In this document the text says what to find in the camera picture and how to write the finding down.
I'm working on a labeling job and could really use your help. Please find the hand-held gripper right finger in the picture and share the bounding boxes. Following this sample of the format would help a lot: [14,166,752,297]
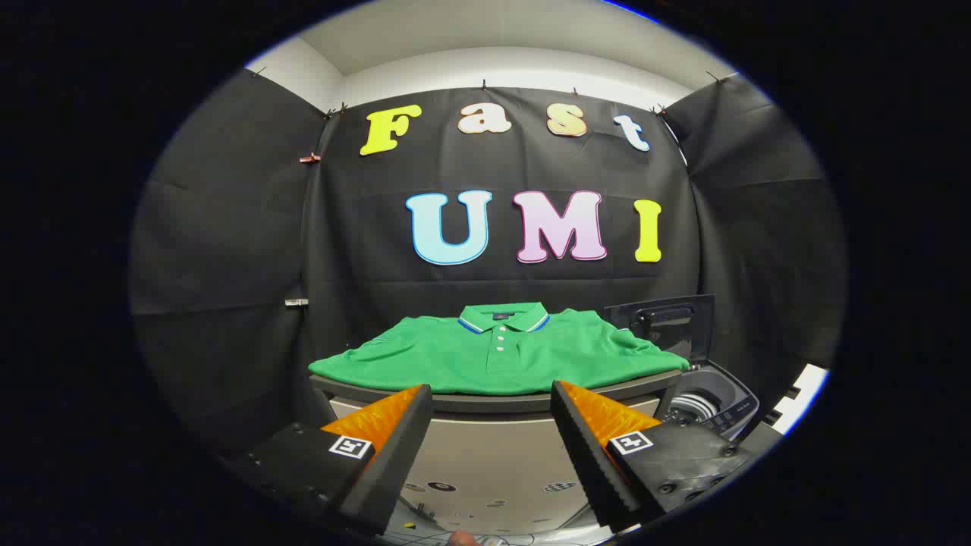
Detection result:
[550,379,756,534]

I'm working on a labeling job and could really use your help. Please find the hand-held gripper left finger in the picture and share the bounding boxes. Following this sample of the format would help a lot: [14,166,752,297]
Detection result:
[224,383,435,535]

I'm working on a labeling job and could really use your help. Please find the green polo shirt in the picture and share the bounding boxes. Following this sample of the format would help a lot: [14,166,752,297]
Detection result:
[308,302,691,397]

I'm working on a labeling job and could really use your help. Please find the grey washing machine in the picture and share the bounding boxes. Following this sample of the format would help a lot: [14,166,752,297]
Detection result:
[656,360,761,442]

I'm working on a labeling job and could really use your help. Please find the dark glass washing machine lid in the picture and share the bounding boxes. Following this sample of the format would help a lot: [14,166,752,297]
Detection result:
[605,294,716,362]

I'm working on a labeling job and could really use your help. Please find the white board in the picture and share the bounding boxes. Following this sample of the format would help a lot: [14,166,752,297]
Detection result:
[770,364,830,435]

